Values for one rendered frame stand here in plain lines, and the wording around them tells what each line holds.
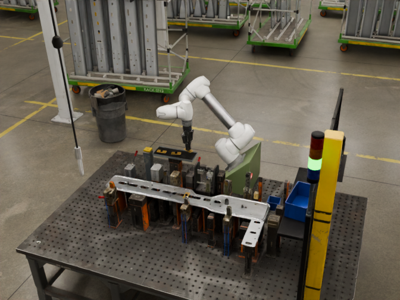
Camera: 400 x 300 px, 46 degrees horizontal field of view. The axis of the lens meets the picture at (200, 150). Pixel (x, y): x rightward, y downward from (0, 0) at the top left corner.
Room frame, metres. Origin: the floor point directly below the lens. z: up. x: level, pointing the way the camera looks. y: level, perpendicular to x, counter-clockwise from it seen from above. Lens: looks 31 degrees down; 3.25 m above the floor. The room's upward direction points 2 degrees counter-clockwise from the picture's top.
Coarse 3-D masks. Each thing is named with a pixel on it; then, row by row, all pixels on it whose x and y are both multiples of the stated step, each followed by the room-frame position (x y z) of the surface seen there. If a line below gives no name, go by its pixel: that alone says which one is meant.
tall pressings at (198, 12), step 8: (176, 0) 11.15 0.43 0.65; (184, 0) 10.86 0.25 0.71; (200, 0) 10.98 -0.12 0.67; (208, 0) 10.92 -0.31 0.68; (216, 0) 11.05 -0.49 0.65; (224, 0) 10.71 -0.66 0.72; (168, 8) 10.89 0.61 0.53; (176, 8) 11.14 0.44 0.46; (184, 8) 10.80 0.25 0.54; (192, 8) 11.25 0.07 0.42; (200, 8) 10.95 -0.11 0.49; (208, 8) 10.82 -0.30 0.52; (216, 8) 11.05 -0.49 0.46; (224, 8) 10.70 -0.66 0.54; (168, 16) 10.89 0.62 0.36; (184, 16) 10.77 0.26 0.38; (200, 16) 10.92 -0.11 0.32; (208, 16) 10.81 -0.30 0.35; (224, 16) 10.69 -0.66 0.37
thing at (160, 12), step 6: (156, 0) 9.66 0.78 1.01; (156, 6) 9.66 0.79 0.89; (162, 6) 9.68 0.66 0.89; (156, 12) 9.67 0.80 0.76; (162, 12) 9.66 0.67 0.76; (162, 18) 9.64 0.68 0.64; (162, 24) 9.63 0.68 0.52; (162, 30) 9.62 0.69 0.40; (162, 36) 9.63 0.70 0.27; (162, 42) 9.64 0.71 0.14; (162, 48) 9.62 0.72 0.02
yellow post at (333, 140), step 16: (336, 144) 2.15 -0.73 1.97; (336, 160) 2.15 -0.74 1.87; (320, 176) 2.18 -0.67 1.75; (336, 176) 2.15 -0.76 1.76; (320, 192) 2.17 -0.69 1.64; (320, 208) 2.17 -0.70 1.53; (320, 224) 2.16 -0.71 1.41; (320, 240) 2.16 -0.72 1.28; (320, 256) 2.15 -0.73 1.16; (320, 272) 2.15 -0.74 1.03; (320, 288) 2.15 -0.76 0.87
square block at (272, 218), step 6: (270, 216) 2.68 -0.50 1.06; (276, 216) 2.68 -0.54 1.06; (270, 222) 2.63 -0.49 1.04; (276, 222) 2.62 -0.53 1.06; (270, 228) 2.63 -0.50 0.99; (276, 228) 2.62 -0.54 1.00; (270, 234) 2.63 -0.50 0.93; (276, 234) 2.62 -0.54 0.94; (270, 240) 2.63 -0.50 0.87; (276, 240) 2.62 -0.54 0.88; (270, 246) 2.63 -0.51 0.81; (276, 246) 2.65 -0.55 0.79; (270, 252) 2.63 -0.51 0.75; (276, 252) 2.66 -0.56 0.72
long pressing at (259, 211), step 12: (120, 180) 3.29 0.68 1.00; (132, 180) 3.29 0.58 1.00; (144, 180) 3.28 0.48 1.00; (132, 192) 3.12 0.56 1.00; (144, 192) 3.11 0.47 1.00; (156, 192) 3.10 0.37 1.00; (180, 192) 3.09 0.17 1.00; (192, 192) 3.09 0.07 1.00; (192, 204) 2.94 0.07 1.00; (204, 204) 2.93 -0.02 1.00; (216, 204) 2.92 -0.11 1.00; (240, 204) 2.91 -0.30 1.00; (252, 204) 2.91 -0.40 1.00; (264, 204) 2.90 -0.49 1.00; (240, 216) 2.77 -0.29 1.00; (252, 216) 2.76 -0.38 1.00; (264, 216) 2.76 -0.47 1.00
